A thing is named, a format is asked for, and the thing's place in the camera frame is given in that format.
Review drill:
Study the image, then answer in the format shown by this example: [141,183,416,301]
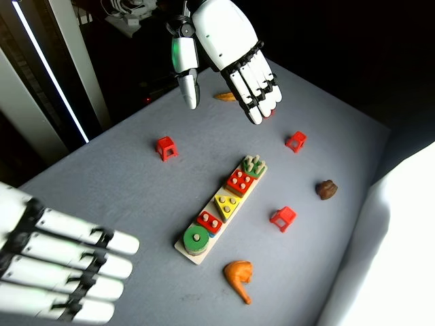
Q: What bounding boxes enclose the orange toy bread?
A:
[213,92,239,103]

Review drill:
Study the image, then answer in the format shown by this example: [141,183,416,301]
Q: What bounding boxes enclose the red toy stool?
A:
[284,130,308,154]
[155,136,179,162]
[269,206,298,234]

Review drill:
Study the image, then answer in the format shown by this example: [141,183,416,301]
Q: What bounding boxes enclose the brown toy food piece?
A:
[315,179,339,201]

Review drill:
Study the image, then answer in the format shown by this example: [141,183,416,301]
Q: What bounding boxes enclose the grey table cloth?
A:
[16,57,392,326]

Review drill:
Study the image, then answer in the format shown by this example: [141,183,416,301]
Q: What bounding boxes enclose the red-topped oblong block stack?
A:
[196,210,224,237]

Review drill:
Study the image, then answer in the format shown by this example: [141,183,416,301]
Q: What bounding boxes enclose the colourful rings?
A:
[182,225,211,257]

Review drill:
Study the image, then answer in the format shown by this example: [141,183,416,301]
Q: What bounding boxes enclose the orange toy chicken leg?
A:
[223,260,255,306]

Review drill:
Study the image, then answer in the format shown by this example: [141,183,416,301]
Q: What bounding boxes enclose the white frame post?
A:
[47,0,113,132]

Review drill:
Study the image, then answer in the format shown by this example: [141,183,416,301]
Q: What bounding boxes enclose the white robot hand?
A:
[165,0,283,126]
[0,181,141,325]

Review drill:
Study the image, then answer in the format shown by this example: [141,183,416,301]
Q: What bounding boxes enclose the yellow-topped triangle block stack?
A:
[213,194,241,224]

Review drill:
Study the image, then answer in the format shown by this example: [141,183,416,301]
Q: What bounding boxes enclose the wooden peg board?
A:
[173,154,269,266]

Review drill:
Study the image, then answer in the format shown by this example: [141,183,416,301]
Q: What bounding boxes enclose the white backdrop sheet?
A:
[315,142,435,326]

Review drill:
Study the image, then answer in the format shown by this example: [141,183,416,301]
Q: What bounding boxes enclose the white LED light strip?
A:
[12,0,90,144]

